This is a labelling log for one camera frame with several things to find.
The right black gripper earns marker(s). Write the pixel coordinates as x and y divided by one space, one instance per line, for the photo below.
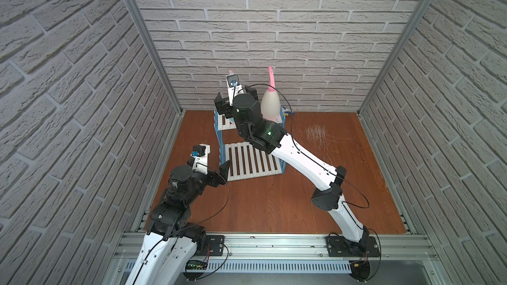
221 105

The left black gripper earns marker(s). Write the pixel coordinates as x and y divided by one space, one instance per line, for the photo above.
216 177

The white pink spray bottle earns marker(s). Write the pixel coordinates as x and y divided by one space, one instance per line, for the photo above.
270 102

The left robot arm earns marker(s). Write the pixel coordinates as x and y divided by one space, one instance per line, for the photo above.
171 240

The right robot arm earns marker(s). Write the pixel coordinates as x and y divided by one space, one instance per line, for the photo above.
269 137

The blue white slatted shelf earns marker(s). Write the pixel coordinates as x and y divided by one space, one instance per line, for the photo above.
246 161

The green circuit board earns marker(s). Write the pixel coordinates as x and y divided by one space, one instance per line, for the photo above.
196 265

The black round connector box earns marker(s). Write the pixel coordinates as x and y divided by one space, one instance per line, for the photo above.
360 271

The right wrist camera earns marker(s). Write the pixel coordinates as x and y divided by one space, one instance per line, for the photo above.
234 87

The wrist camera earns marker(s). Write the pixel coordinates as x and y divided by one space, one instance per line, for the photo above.
234 87
199 158

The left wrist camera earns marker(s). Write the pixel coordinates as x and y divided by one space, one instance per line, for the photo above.
199 158

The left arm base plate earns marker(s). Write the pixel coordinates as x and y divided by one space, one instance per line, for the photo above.
210 246

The white vented cable duct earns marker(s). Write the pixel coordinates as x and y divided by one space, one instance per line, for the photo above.
275 266

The aluminium mounting rail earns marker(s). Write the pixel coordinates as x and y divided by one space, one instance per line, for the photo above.
314 246

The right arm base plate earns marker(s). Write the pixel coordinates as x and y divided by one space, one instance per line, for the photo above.
338 246

